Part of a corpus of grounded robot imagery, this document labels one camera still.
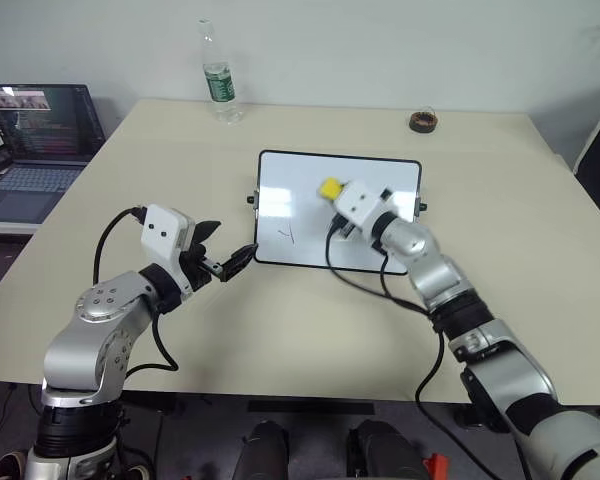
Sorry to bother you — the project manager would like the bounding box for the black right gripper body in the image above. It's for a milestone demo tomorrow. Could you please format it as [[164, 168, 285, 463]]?
[[329, 213, 356, 243]]

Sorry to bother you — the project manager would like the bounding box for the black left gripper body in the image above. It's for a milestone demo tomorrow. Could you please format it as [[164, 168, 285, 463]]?
[[179, 243, 227, 292]]

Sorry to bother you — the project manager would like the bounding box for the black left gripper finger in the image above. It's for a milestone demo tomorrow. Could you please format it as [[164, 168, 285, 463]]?
[[220, 242, 260, 284], [193, 219, 223, 252]]

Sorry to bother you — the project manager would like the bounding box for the yellow whiteboard eraser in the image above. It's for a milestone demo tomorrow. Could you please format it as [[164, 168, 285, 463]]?
[[318, 176, 347, 202]]

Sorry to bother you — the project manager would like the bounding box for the black-framed small whiteboard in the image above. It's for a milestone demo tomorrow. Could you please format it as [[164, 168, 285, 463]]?
[[246, 149, 429, 276]]

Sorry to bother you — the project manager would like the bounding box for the clear plastic bottle green label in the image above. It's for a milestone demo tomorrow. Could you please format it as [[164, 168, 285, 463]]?
[[196, 18, 245, 127]]

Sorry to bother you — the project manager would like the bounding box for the dark rounded shape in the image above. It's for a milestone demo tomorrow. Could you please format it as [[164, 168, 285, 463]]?
[[231, 419, 290, 480], [346, 418, 427, 480]]

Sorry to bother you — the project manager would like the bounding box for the grey open laptop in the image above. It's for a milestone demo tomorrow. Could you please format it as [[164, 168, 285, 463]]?
[[0, 83, 107, 224]]

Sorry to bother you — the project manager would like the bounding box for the red plastic piece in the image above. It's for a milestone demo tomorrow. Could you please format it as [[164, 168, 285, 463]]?
[[421, 451, 447, 480]]

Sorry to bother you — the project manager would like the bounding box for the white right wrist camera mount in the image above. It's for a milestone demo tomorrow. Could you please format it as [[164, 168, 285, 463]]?
[[333, 180, 389, 234]]

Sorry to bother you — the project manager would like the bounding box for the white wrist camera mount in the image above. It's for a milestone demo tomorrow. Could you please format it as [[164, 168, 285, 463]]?
[[140, 203, 198, 294], [333, 180, 389, 234]]

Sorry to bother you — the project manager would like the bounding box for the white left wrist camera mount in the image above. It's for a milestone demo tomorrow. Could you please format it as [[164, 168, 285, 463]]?
[[140, 203, 198, 294]]

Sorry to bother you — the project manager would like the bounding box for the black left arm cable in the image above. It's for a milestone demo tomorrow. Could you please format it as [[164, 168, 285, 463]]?
[[93, 204, 181, 374]]

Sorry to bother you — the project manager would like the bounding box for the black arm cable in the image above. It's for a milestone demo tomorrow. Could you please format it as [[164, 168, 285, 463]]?
[[324, 228, 534, 480], [93, 204, 181, 374]]

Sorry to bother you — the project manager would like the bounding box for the brown copper coil ring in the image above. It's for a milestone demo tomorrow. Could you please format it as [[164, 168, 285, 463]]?
[[408, 110, 439, 135]]

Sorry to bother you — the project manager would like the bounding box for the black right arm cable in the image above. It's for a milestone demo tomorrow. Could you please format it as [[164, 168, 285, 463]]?
[[324, 228, 534, 480]]

